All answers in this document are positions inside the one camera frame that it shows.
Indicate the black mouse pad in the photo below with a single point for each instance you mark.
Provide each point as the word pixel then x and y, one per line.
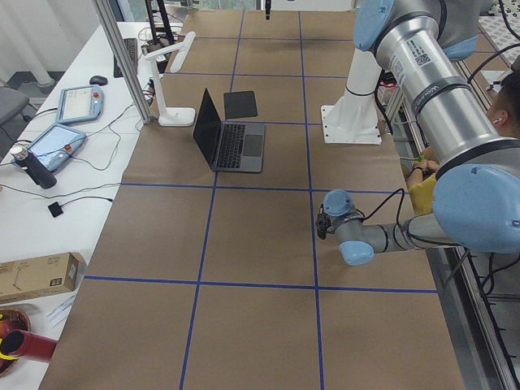
pixel 241 104

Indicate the cardboard box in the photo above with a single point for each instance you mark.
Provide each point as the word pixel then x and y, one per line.
pixel 39 277

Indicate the small black square device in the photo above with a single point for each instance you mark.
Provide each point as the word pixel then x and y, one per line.
pixel 55 209

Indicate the blue teach pendant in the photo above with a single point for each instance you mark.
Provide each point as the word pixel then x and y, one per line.
pixel 79 104
pixel 56 145

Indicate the green handled tool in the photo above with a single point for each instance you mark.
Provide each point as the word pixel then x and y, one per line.
pixel 421 158

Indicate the blue teach pendant far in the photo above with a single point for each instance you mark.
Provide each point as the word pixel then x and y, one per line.
pixel 79 104

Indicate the black computer mouse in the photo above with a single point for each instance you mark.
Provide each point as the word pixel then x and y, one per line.
pixel 98 80

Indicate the black water bottle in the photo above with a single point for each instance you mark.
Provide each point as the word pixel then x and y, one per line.
pixel 31 165

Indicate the white desk lamp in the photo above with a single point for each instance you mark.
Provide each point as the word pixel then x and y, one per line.
pixel 169 116

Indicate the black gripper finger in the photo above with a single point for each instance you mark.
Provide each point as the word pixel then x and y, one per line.
pixel 267 7

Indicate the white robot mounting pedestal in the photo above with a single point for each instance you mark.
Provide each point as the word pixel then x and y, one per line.
pixel 353 118

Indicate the red cylinder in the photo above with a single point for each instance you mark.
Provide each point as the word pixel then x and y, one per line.
pixel 24 344

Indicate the grey laptop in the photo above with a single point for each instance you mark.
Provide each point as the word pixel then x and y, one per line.
pixel 228 146

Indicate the aluminium frame post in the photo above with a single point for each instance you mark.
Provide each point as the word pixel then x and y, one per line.
pixel 116 42

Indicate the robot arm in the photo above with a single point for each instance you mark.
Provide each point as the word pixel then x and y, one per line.
pixel 476 194

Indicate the blue teach pendant near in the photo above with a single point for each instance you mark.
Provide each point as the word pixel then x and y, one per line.
pixel 56 145

